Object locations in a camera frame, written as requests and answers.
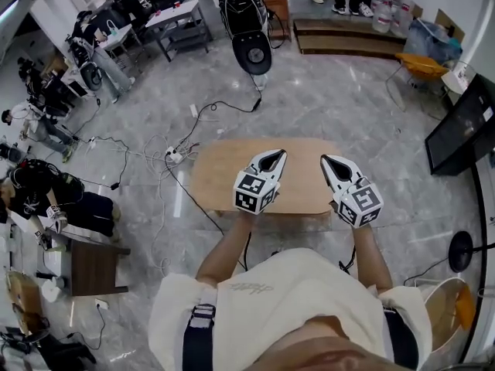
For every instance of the white work table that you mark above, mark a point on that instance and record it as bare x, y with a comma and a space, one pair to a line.
174, 12

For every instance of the person's cream t-shirt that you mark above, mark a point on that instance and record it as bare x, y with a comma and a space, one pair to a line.
294, 284

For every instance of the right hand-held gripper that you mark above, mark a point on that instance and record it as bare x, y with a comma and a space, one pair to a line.
359, 205

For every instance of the orange chair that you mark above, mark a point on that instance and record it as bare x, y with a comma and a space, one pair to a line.
421, 66

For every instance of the orange cushion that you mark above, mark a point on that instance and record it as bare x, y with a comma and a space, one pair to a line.
466, 307

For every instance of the brown cardboard packaging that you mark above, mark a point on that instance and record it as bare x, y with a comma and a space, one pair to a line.
23, 300

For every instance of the white round bin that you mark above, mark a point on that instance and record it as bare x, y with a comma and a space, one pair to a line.
441, 315

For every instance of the white light strip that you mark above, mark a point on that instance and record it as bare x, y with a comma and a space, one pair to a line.
9, 10

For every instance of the dark wooden side table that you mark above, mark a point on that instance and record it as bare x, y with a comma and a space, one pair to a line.
96, 269

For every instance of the clear plastic bag pile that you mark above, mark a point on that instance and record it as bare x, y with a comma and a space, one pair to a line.
429, 39

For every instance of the white box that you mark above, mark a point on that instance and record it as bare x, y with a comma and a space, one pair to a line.
56, 259

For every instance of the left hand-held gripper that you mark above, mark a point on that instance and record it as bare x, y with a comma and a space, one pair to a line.
251, 193

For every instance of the black standing fan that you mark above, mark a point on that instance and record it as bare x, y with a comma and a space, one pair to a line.
461, 251

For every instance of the small white table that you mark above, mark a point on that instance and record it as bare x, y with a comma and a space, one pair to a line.
458, 77

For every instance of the oval wooden table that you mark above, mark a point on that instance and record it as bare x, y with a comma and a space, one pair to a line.
301, 184

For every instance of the wooden steps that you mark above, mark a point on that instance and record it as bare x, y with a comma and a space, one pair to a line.
348, 37

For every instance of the white adapter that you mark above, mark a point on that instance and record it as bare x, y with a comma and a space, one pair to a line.
193, 110

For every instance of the cardboard box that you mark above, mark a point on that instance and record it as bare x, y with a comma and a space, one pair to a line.
444, 18

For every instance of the person's left forearm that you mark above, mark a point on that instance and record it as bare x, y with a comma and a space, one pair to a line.
224, 249

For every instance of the person's right forearm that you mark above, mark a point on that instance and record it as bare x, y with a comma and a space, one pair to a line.
371, 261

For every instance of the black backpack rig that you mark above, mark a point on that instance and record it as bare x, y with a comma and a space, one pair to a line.
251, 54

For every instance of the person's face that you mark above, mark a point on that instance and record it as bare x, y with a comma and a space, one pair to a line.
328, 346

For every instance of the white power strip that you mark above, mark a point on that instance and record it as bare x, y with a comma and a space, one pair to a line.
174, 155

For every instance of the black monitor screen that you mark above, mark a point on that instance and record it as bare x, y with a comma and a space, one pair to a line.
460, 130

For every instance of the wooden cabinet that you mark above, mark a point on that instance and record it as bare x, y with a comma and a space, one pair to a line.
276, 10

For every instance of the wooden drawer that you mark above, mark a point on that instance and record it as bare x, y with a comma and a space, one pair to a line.
301, 213

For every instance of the clear water jug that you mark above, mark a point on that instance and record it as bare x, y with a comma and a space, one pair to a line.
402, 18
381, 15

